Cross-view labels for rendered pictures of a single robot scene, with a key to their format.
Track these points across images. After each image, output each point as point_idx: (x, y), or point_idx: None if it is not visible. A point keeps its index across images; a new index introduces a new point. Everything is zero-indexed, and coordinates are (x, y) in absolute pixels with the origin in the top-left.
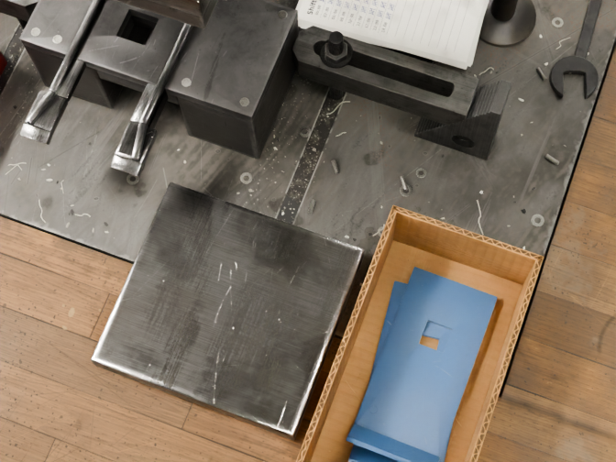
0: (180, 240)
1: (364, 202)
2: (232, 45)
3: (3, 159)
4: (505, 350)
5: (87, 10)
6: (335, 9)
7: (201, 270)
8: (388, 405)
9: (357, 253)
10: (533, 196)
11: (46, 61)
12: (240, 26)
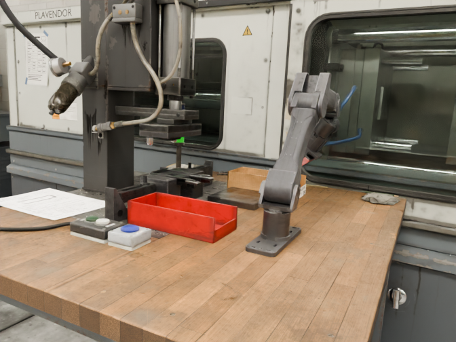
0: (224, 196)
1: (218, 191)
2: (184, 170)
3: None
4: (260, 170)
5: (164, 176)
6: None
7: (233, 195)
8: None
9: (232, 186)
10: (222, 182)
11: (171, 189)
12: (179, 169)
